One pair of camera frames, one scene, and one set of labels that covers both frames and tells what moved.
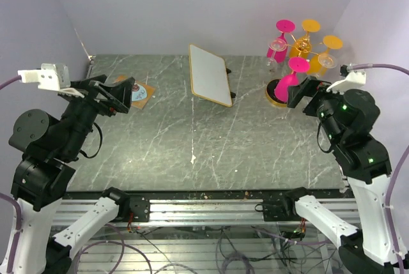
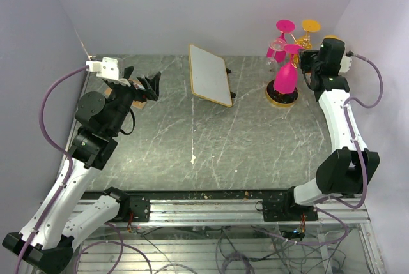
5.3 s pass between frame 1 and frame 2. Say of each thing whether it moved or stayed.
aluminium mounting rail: stayed
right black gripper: moved
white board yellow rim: stayed
